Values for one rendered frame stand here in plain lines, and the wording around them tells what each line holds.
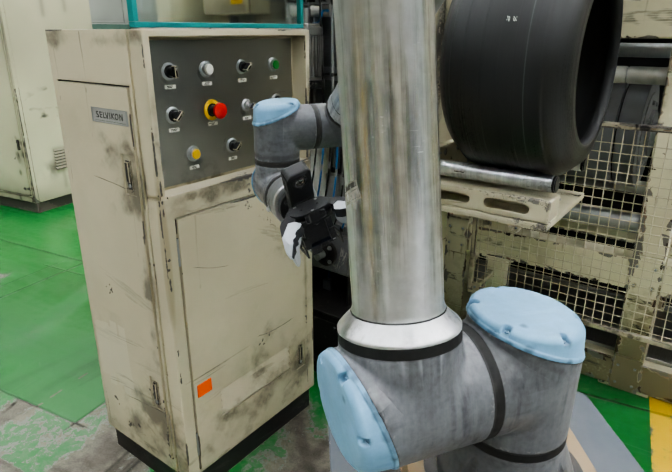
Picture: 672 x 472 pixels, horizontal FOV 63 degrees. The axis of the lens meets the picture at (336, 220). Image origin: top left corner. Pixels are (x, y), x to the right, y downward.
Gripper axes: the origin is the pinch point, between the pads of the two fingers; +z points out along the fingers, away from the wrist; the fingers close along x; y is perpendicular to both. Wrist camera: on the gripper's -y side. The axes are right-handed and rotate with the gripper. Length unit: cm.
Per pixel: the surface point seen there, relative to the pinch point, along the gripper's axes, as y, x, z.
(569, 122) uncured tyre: 13, -67, -23
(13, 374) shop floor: 74, 103, -139
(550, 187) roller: 29, -64, -27
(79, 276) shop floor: 85, 83, -228
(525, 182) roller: 28, -60, -32
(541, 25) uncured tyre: -10, -64, -25
